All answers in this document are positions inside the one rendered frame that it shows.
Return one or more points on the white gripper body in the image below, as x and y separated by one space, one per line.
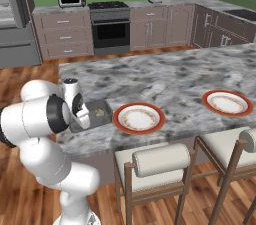
84 118

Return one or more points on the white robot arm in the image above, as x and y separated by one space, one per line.
36 122

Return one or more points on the grey tupperware container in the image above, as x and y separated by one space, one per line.
101 120

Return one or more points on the grey fridge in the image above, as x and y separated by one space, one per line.
15 19

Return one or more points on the pale dumpling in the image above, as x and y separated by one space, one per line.
99 112

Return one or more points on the red rimmed white plate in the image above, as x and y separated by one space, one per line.
227 103
139 118

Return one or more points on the brown drawer cabinet run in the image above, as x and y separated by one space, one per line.
63 34

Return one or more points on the wooden stool with white cushion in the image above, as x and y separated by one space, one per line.
160 164
230 149

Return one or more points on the black stove with oven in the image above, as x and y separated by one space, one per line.
110 29

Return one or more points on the brown door cabinet run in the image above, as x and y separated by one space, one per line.
161 27

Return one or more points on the brown corner cabinet run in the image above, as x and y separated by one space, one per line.
223 30

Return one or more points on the dark sink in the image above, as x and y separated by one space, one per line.
242 14

